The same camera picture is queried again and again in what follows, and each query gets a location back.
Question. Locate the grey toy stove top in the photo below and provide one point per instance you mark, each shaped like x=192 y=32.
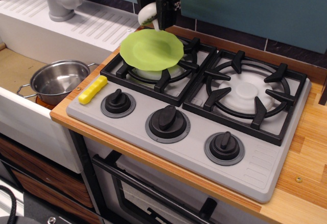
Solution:
x=254 y=176

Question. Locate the black right stove knob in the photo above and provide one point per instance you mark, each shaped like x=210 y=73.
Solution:
x=224 y=149

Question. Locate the orange object under pot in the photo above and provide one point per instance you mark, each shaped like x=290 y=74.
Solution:
x=42 y=103

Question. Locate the black burner grate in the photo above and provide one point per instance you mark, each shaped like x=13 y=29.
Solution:
x=170 y=85
x=257 y=98

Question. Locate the black middle stove knob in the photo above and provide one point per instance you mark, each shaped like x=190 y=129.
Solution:
x=168 y=125

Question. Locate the white left burner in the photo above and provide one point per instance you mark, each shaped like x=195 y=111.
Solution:
x=152 y=77

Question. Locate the white right burner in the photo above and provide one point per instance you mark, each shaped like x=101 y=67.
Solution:
x=245 y=87

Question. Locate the black left stove knob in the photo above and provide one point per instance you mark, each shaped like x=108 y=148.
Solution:
x=118 y=104

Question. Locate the toy oven door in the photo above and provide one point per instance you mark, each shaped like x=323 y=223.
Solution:
x=144 y=195

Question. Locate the black oven door handle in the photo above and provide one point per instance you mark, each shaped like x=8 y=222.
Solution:
x=149 y=191

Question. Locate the black left burner grate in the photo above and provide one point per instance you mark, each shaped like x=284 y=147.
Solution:
x=170 y=85

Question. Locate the black stove knob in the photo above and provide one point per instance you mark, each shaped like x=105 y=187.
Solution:
x=224 y=149
x=168 y=125
x=118 y=104

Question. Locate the black right burner grate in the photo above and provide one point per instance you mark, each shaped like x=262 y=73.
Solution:
x=257 y=98

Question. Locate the white toy sink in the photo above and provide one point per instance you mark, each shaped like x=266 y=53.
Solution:
x=29 y=40

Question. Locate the stainless steel pot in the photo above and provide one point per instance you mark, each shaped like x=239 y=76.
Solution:
x=53 y=82

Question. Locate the green plastic plate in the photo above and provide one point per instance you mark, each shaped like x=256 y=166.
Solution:
x=151 y=50

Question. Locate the white burner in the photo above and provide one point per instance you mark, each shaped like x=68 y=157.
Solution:
x=152 y=77
x=245 y=87

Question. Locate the white toy mushroom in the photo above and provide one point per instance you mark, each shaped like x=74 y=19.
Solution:
x=148 y=15

